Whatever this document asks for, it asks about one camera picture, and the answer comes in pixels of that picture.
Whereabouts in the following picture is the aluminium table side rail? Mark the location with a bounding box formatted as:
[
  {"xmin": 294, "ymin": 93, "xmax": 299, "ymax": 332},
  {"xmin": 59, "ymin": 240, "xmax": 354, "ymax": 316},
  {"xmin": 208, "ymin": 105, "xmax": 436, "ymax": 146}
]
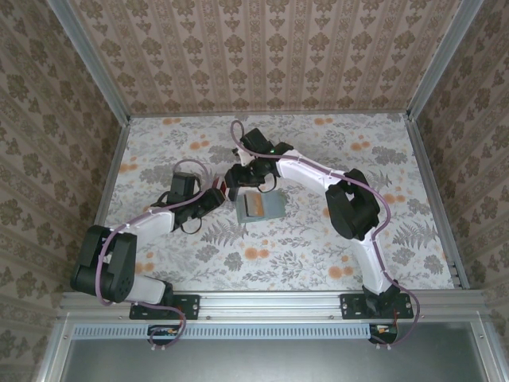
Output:
[
  {"xmin": 407, "ymin": 113, "xmax": 471, "ymax": 291},
  {"xmin": 74, "ymin": 115, "xmax": 132, "ymax": 294}
]

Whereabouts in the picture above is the thin aluminium table end rail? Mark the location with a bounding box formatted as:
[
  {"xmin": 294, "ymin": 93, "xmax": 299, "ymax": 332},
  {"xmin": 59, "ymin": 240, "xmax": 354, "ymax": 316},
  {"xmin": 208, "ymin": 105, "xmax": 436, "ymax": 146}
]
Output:
[{"xmin": 127, "ymin": 111, "xmax": 411, "ymax": 119}]

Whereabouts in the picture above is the long aluminium mounting rail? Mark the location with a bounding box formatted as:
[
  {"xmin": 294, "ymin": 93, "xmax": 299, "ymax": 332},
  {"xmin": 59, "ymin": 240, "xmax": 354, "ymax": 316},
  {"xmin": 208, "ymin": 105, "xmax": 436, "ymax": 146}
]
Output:
[{"xmin": 59, "ymin": 289, "xmax": 487, "ymax": 320}]

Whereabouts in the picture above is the grey green card holder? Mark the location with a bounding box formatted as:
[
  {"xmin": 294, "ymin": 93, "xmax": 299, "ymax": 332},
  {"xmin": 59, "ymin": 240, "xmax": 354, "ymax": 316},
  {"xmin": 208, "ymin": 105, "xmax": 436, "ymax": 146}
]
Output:
[{"xmin": 234, "ymin": 189, "xmax": 288, "ymax": 224}]

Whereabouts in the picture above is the tan credit card dark stripe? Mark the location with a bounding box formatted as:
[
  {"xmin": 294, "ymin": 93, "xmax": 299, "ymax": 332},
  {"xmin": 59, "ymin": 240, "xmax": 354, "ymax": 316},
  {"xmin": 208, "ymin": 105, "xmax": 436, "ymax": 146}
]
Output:
[{"xmin": 243, "ymin": 193, "xmax": 266, "ymax": 219}]

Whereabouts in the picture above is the slanted aluminium frame post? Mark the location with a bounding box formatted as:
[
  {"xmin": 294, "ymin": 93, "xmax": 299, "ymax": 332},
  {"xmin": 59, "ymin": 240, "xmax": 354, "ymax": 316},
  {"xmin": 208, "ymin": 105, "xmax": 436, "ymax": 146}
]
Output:
[
  {"xmin": 46, "ymin": 0, "xmax": 132, "ymax": 127},
  {"xmin": 406, "ymin": 0, "xmax": 485, "ymax": 120}
]

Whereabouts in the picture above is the grey metal panel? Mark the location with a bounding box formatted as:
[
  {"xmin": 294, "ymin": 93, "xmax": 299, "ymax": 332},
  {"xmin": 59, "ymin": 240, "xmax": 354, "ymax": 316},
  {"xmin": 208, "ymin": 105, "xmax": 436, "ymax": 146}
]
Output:
[{"xmin": 59, "ymin": 338, "xmax": 484, "ymax": 382}]

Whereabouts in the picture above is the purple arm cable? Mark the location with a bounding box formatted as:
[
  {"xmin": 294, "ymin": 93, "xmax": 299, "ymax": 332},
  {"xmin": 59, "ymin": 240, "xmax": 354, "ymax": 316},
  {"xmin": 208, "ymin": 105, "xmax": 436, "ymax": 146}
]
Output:
[
  {"xmin": 95, "ymin": 158, "xmax": 212, "ymax": 353},
  {"xmin": 230, "ymin": 120, "xmax": 422, "ymax": 353}
]

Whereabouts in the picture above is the white slotted cable duct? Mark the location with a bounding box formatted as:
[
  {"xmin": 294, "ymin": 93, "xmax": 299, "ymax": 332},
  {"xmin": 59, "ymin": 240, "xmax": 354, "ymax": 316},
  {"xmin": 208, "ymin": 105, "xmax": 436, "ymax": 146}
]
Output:
[{"xmin": 73, "ymin": 322, "xmax": 401, "ymax": 340}]

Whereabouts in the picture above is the aluminium lower frame profile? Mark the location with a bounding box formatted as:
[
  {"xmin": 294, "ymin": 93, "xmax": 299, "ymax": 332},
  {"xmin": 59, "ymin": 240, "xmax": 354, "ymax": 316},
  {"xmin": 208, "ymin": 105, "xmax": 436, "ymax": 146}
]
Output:
[
  {"xmin": 471, "ymin": 314, "xmax": 502, "ymax": 382},
  {"xmin": 37, "ymin": 314, "xmax": 76, "ymax": 382}
]

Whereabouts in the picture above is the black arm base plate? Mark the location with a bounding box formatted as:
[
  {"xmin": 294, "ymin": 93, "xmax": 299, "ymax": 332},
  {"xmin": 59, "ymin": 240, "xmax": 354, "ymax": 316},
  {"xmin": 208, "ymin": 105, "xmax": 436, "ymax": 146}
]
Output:
[
  {"xmin": 129, "ymin": 293, "xmax": 201, "ymax": 321},
  {"xmin": 340, "ymin": 293, "xmax": 415, "ymax": 321}
]

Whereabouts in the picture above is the black looped gripper cable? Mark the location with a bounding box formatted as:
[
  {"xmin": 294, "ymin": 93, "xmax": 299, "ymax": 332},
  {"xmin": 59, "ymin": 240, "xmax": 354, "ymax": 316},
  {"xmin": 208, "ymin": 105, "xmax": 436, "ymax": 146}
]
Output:
[
  {"xmin": 177, "ymin": 216, "xmax": 204, "ymax": 236},
  {"xmin": 256, "ymin": 173, "xmax": 278, "ymax": 192}
]

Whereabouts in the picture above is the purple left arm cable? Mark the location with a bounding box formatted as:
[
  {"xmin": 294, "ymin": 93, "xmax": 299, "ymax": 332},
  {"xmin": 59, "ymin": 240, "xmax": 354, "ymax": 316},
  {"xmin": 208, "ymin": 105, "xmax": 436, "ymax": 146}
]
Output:
[{"xmin": 95, "ymin": 158, "xmax": 212, "ymax": 353}]

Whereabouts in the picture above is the black connector board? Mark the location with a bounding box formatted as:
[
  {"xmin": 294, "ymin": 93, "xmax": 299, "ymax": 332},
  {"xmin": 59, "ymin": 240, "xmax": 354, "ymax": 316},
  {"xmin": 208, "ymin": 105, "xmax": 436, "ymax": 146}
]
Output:
[
  {"xmin": 146, "ymin": 324, "xmax": 181, "ymax": 346},
  {"xmin": 367, "ymin": 322, "xmax": 399, "ymax": 345}
]

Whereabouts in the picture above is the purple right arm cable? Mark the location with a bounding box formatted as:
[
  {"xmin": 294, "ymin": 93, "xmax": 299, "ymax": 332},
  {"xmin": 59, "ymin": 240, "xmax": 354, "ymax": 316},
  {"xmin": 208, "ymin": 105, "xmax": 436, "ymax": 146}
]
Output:
[{"xmin": 230, "ymin": 120, "xmax": 422, "ymax": 353}]

